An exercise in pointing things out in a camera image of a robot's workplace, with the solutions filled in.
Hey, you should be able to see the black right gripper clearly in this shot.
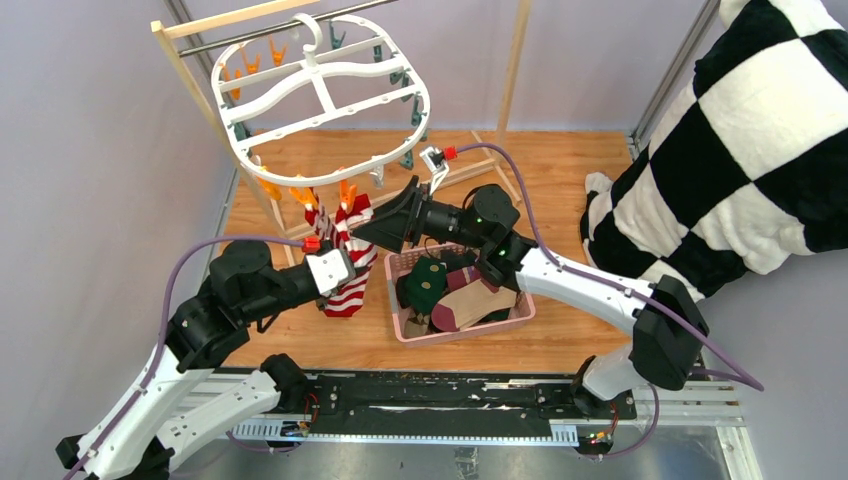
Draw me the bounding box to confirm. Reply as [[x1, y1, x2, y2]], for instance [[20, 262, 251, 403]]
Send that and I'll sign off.
[[353, 177, 489, 256]]

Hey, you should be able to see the cream purple striped sock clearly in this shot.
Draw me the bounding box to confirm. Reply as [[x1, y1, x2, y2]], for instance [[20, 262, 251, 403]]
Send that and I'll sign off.
[[446, 266, 481, 293], [430, 276, 517, 332]]

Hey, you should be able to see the red white striped sock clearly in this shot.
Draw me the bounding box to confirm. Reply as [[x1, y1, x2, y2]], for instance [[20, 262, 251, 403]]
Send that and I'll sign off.
[[304, 201, 336, 247], [324, 194, 377, 318]]

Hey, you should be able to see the white round sock hanger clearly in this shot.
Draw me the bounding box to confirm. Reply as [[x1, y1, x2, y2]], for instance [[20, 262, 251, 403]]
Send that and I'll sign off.
[[210, 13, 432, 187]]

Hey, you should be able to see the pink plastic basket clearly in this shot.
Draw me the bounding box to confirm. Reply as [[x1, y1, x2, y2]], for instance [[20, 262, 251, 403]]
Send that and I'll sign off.
[[384, 244, 536, 347]]

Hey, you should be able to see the argyle brown sock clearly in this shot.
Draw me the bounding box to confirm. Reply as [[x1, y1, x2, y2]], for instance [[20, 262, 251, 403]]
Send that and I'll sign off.
[[403, 313, 431, 340]]

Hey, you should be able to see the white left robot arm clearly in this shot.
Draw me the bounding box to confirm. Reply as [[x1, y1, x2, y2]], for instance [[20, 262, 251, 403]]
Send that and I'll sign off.
[[56, 203, 411, 479]]

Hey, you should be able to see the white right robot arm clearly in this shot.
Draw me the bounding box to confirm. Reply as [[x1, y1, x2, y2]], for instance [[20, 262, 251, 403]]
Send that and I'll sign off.
[[380, 179, 709, 418]]

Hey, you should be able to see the wooden clothes rack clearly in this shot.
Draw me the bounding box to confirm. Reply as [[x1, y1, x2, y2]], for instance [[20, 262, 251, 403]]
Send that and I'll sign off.
[[150, 0, 535, 266]]

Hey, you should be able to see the black white checkered blanket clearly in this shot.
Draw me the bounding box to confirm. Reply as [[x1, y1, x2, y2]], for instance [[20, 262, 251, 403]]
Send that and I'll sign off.
[[580, 1, 847, 300]]

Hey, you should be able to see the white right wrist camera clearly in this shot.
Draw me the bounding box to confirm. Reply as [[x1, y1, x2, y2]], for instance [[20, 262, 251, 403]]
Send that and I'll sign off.
[[419, 146, 458, 196]]

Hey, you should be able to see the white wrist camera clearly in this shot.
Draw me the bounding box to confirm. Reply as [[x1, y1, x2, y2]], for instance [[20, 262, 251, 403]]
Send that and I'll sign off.
[[305, 249, 356, 297], [419, 146, 458, 196]]

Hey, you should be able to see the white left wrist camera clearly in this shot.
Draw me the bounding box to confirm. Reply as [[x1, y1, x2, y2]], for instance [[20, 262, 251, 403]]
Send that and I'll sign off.
[[305, 249, 356, 297]]

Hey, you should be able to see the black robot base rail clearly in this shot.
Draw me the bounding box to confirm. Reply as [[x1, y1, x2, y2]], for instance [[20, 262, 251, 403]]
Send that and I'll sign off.
[[228, 367, 641, 446]]

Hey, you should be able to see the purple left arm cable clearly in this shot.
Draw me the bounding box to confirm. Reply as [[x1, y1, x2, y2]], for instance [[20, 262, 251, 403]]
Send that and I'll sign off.
[[62, 235, 319, 480]]

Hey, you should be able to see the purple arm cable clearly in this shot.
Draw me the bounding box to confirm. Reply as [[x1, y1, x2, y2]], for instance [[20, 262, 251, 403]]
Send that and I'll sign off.
[[62, 235, 319, 480], [453, 142, 765, 462]]

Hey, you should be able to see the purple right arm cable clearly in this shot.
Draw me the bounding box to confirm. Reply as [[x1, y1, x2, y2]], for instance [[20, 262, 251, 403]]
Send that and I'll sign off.
[[453, 142, 765, 462]]

